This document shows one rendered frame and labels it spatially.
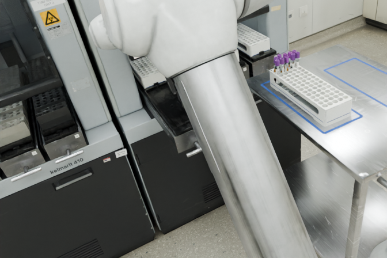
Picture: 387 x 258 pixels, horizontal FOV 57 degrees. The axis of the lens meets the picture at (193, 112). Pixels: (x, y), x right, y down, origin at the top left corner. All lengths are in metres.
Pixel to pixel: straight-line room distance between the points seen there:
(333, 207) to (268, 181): 1.12
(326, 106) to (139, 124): 0.69
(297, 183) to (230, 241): 0.44
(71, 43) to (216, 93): 0.88
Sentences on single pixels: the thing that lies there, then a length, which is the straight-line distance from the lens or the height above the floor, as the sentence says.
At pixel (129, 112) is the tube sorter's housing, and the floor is 0.75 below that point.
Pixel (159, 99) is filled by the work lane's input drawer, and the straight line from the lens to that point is 1.39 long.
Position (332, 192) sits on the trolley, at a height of 0.28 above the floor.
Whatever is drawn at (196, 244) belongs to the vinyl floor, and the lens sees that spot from 1.88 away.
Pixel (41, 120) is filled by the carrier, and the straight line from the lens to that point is 1.40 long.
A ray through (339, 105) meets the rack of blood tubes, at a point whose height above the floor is 0.88.
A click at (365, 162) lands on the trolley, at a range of 1.04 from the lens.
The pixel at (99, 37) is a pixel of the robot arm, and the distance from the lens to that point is 1.05.
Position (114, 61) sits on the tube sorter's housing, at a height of 0.98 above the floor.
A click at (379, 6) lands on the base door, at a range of 3.62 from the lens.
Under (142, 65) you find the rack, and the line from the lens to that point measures 1.53.
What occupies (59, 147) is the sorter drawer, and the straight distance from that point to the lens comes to 1.38.
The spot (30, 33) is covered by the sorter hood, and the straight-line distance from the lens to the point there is 1.28.
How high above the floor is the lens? 1.53
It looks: 35 degrees down
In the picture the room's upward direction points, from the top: 12 degrees counter-clockwise
